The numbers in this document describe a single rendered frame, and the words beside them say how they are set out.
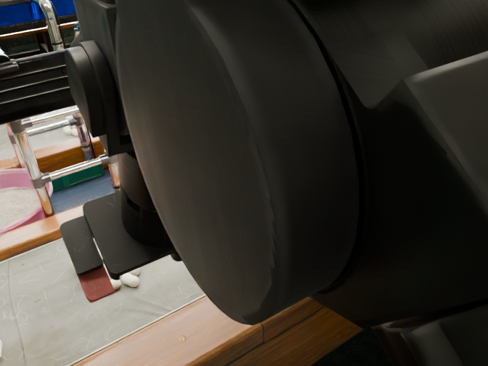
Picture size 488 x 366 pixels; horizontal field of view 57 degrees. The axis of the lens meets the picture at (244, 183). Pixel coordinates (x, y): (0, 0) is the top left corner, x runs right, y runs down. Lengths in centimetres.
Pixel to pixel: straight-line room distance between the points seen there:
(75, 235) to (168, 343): 33
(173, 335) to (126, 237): 35
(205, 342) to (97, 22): 52
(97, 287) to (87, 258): 2
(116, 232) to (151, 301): 42
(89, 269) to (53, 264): 53
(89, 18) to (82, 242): 20
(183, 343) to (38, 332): 24
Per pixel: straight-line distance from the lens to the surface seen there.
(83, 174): 124
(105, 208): 36
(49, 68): 70
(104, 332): 74
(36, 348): 77
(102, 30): 21
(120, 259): 34
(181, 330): 68
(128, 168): 27
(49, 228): 94
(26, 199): 114
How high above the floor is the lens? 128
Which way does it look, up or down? 33 degrees down
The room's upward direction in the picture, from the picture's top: 4 degrees counter-clockwise
